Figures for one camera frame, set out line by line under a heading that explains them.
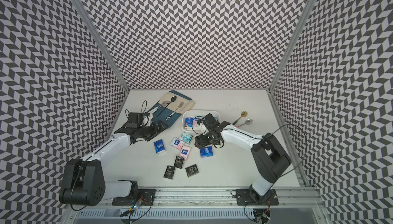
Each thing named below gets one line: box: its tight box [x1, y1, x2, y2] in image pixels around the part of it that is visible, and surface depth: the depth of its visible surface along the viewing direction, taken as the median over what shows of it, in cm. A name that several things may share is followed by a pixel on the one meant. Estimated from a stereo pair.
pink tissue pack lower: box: [179, 145, 192, 161], surface depth 86 cm
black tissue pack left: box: [163, 165, 176, 181], surface depth 80 cm
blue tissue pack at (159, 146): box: [153, 139, 166, 155], surface depth 88 cm
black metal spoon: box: [156, 95, 177, 118], surface depth 108 cm
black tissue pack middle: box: [173, 155, 185, 170], surface depth 82 cm
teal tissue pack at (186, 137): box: [179, 132, 193, 144], surface depth 92 cm
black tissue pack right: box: [185, 163, 200, 178], surface depth 81 cm
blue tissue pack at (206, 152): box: [199, 146, 214, 159], surface depth 86 cm
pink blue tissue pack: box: [169, 137, 185, 151], surface depth 90 cm
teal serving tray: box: [147, 90, 193, 127], surface depth 106 cm
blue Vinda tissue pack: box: [184, 117, 194, 129], surface depth 98 cm
